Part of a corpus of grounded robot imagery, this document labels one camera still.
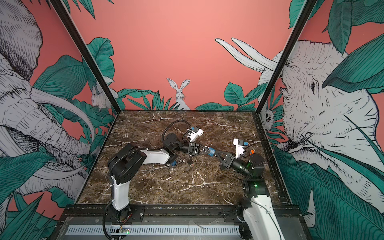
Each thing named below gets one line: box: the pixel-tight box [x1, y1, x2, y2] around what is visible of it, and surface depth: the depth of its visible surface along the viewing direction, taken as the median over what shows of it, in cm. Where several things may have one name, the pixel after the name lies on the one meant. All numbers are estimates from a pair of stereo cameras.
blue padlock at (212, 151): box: [208, 147, 216, 157], surface depth 73 cm
